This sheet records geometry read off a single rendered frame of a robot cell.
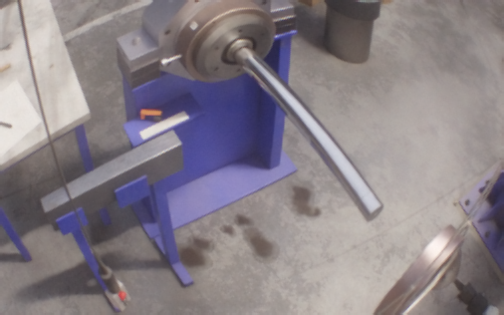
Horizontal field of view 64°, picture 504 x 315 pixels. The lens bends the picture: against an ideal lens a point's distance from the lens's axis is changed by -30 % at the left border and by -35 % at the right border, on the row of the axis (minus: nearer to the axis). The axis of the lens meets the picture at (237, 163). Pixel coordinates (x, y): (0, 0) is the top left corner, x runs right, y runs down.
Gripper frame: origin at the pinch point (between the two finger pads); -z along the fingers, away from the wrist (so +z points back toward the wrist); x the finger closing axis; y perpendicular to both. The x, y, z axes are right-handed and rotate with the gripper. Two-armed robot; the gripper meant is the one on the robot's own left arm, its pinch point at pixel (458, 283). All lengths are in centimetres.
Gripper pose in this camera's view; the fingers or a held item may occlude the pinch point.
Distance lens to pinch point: 176.3
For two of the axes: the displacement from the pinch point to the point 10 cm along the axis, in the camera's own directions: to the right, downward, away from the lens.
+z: 5.8, 6.0, -5.5
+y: -5.1, 7.9, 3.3
